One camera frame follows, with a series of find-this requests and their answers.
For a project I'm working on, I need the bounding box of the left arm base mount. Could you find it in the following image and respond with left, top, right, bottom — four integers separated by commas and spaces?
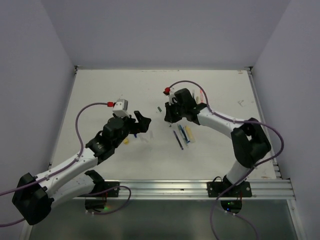
78, 170, 120, 215

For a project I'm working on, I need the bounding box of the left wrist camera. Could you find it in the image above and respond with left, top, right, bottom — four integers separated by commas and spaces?
112, 99, 130, 118

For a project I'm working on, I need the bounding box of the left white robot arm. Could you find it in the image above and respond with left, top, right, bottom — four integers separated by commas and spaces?
12, 111, 152, 226

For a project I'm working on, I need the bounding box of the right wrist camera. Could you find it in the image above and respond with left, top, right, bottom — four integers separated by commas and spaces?
168, 90, 175, 105

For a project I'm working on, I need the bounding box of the orange highlighter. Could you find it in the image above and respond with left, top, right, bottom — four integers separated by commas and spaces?
199, 90, 204, 103

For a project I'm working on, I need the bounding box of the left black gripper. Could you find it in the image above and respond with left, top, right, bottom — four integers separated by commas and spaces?
112, 110, 150, 148

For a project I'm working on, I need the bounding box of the aluminium rail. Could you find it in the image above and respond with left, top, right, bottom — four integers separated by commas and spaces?
74, 178, 296, 201

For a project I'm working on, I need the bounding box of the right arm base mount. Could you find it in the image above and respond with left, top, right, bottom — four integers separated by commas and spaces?
206, 174, 252, 215

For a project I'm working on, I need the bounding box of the blue pen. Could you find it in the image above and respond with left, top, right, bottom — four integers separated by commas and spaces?
177, 124, 188, 145

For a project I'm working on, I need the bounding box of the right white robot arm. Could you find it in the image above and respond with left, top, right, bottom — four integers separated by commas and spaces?
163, 87, 271, 197

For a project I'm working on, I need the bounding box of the purple pen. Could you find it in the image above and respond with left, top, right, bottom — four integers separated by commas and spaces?
173, 130, 184, 150

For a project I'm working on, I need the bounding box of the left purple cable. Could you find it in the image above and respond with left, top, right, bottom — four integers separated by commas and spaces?
0, 101, 113, 227

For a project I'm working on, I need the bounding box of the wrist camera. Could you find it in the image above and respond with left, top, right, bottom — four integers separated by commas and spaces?
168, 90, 175, 105
112, 99, 130, 118

